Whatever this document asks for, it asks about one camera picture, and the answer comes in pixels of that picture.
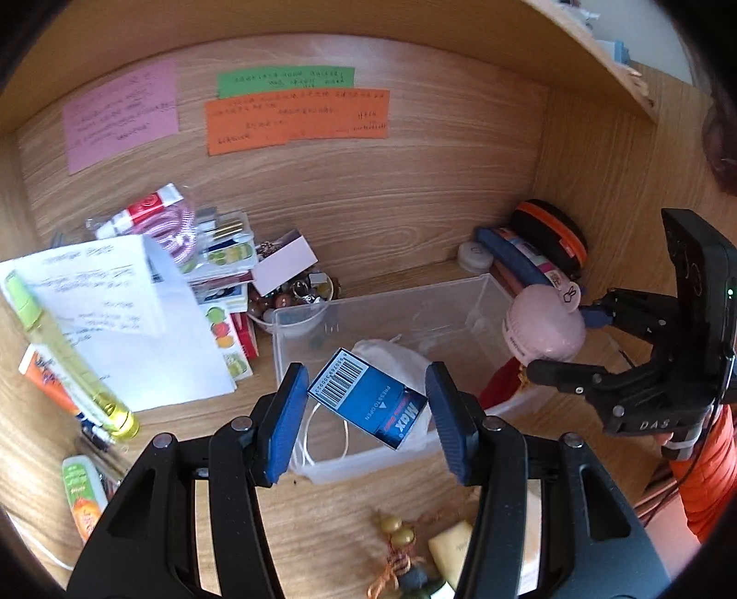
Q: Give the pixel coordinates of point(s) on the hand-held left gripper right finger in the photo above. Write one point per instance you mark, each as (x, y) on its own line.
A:
(446, 420)

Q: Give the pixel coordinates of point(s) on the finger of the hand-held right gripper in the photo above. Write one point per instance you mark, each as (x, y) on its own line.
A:
(596, 315)
(561, 375)

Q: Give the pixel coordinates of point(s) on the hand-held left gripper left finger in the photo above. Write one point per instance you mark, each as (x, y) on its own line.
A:
(288, 426)

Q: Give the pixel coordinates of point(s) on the pink handheld fan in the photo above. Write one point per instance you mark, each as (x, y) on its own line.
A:
(541, 328)

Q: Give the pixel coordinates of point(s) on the blue barcode box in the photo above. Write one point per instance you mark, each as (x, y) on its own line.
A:
(368, 397)

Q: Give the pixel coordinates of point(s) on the clear plastic storage box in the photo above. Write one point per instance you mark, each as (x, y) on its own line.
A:
(437, 305)

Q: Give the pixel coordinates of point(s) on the pale yellow block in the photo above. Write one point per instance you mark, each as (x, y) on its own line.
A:
(452, 547)

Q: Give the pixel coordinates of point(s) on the person's right forearm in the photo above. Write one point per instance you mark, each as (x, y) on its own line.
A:
(714, 478)

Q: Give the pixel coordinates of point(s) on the wooden desktop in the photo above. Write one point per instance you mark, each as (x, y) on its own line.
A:
(334, 518)

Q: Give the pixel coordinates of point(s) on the red and gold charm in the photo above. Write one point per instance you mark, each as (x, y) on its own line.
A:
(502, 383)

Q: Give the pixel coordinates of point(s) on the white plastic bag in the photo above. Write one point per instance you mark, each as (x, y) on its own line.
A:
(383, 360)

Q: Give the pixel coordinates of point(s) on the black and orange case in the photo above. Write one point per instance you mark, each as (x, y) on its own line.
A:
(547, 230)

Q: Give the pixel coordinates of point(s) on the red small box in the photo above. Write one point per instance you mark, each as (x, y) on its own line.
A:
(246, 337)

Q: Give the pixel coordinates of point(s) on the blue pencil case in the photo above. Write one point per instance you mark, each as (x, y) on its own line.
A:
(506, 253)

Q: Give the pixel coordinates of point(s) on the fruit-print box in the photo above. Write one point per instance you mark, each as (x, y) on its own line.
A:
(221, 334)

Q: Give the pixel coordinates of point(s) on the bowl of trinkets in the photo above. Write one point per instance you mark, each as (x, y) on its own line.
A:
(288, 299)

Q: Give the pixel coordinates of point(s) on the white tape roll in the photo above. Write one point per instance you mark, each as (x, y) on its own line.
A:
(473, 257)

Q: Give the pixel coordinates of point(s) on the white card box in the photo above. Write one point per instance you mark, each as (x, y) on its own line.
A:
(282, 265)

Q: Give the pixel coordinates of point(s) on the white paper sheets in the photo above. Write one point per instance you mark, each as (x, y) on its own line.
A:
(144, 345)

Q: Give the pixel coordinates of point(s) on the person's hair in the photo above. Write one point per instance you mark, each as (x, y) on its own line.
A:
(722, 150)

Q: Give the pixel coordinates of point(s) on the pile of small packets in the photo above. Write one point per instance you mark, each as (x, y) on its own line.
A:
(227, 247)

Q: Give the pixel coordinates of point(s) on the bundle of pens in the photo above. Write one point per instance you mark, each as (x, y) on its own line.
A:
(101, 449)

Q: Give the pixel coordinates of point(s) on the white and orange tube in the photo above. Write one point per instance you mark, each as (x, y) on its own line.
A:
(85, 495)

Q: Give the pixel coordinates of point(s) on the yellow-green clear bottle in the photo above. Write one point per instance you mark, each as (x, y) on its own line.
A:
(63, 351)

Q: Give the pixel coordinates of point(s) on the wooden shelf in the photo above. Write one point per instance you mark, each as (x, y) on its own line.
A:
(610, 63)

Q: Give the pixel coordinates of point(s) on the red and white tube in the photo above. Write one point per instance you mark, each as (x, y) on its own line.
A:
(141, 210)

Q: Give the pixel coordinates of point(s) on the orange paper note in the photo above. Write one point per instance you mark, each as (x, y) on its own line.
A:
(288, 124)

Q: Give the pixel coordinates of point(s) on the green paper note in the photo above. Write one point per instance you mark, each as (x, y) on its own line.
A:
(285, 82)

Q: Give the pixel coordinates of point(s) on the pink paper note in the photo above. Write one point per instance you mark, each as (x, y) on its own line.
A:
(121, 115)

